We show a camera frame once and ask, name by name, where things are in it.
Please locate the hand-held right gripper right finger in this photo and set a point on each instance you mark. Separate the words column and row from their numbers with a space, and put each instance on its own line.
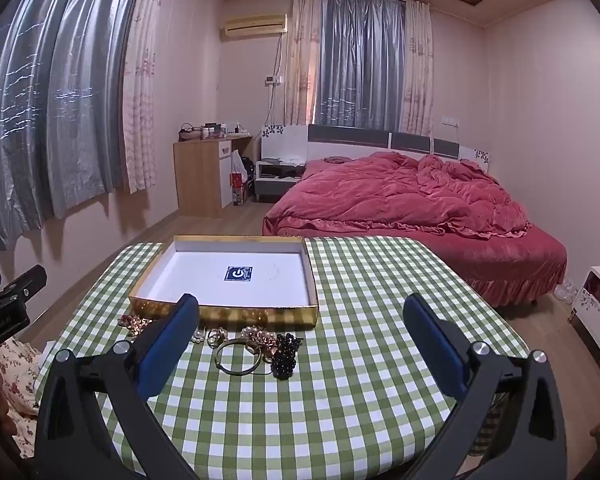
column 432, row 342

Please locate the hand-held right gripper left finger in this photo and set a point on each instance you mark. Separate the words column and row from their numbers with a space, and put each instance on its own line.
column 169, row 342

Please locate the small pearl earrings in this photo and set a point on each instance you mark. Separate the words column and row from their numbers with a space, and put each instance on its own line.
column 197, row 336

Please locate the rose gold flower hairpin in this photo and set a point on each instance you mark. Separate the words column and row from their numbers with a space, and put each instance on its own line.
column 136, row 324

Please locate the small silver rings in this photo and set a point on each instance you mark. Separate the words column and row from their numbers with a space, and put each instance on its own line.
column 216, row 336

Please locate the thin gold bangle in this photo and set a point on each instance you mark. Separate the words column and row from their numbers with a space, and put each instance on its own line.
column 220, row 366

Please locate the gold box with white inside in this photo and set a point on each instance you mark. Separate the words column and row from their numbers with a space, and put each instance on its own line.
column 230, row 280

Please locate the rose gold pearl brooch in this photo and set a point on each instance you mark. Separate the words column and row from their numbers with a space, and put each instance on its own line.
column 260, row 340

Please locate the floral cloth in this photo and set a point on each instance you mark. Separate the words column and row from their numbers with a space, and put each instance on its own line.
column 17, row 375

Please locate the green checked tablecloth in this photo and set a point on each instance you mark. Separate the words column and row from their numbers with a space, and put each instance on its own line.
column 360, row 310

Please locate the blue square sticker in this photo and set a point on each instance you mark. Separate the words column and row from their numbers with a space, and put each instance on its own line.
column 239, row 274

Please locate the round bed with red skirt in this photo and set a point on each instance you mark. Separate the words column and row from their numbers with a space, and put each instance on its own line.
column 505, row 265

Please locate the clear plastic bottles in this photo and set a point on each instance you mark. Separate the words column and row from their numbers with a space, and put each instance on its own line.
column 565, row 291

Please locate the red blanket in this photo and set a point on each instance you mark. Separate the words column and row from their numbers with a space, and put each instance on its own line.
column 405, row 195

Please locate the white flowered cabinet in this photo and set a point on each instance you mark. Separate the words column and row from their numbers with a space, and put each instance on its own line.
column 597, row 320

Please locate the red paper bag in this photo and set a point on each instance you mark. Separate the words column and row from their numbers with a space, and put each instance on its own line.
column 237, row 189

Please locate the wooden desk cabinet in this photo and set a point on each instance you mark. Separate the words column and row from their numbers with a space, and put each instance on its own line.
column 197, row 175

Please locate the large blue-grey curtain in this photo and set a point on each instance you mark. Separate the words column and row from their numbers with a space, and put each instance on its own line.
column 50, row 100

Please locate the black bag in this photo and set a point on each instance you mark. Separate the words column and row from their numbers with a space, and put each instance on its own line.
column 249, row 172

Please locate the white plastic bag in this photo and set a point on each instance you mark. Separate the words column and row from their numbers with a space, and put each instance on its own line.
column 238, row 162

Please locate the white nightstand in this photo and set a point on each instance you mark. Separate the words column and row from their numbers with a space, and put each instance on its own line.
column 275, row 180

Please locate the pink patterned curtain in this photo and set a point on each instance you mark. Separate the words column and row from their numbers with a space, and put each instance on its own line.
column 302, row 60
column 417, row 70
column 142, row 110

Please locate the small boxes on desk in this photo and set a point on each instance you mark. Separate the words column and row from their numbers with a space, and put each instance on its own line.
column 215, row 131

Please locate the white and grey headboard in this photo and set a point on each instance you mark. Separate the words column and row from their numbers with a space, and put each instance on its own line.
column 350, row 137

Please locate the blue-grey window curtain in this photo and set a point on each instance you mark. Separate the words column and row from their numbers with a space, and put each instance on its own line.
column 362, row 60

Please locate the white wall switch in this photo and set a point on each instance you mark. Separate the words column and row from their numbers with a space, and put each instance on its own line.
column 450, row 121

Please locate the wall socket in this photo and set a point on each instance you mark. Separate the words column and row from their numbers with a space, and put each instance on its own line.
column 274, row 79

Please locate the wall air conditioner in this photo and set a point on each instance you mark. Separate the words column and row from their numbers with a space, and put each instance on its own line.
column 255, row 25

